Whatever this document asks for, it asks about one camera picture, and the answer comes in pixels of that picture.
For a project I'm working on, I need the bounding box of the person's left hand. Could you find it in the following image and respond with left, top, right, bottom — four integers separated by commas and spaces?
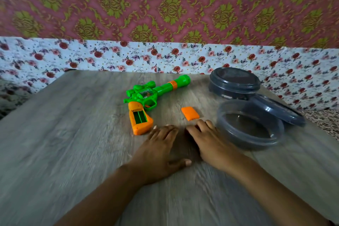
129, 125, 192, 185

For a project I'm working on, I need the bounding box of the person's right hand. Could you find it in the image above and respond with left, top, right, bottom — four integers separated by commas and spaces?
185, 119, 247, 174

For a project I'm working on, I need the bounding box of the person's left forearm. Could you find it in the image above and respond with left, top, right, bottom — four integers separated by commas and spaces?
54, 163, 142, 226

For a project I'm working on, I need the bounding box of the orange plastic battery cover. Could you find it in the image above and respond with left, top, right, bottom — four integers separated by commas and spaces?
181, 106, 200, 121

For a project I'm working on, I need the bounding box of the open grey round container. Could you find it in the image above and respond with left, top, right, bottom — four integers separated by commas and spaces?
216, 99, 285, 151

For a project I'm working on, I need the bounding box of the green and orange toy gun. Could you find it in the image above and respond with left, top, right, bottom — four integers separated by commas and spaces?
123, 75, 191, 136

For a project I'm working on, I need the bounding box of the closed grey round container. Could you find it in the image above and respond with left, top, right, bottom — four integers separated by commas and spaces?
208, 67, 261, 100

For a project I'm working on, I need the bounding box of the person's right forearm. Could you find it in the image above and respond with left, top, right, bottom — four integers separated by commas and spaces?
228, 154, 335, 226

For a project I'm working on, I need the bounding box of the grey round container lid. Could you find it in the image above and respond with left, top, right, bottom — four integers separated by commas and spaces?
250, 94, 306, 127

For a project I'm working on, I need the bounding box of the leopard print cloth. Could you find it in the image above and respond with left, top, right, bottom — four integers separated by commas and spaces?
299, 109, 339, 141

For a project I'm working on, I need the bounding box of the white floral cloth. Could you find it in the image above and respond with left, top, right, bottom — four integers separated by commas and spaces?
0, 36, 339, 112

